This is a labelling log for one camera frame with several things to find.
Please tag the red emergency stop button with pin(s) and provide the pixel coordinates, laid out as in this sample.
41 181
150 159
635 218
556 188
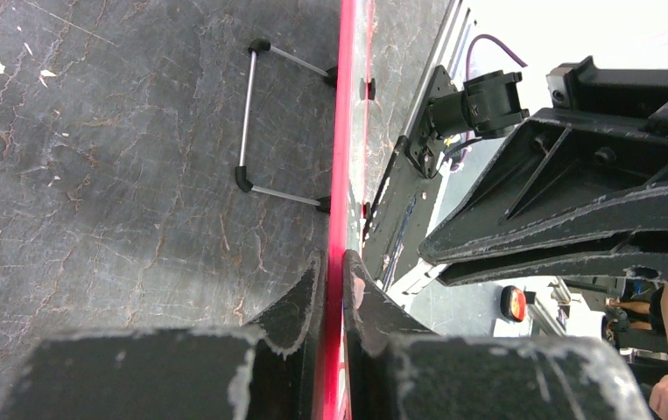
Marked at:
515 304

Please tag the pink-framed whiteboard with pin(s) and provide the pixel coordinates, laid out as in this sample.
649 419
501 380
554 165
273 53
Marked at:
346 204

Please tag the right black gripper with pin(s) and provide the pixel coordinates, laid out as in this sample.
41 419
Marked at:
629 87

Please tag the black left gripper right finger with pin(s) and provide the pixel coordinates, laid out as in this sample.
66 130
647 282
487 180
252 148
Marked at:
400 369

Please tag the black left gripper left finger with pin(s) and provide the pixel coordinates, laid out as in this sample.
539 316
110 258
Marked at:
263 369

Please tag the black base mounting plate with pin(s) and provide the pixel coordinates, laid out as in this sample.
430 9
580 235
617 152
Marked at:
400 216

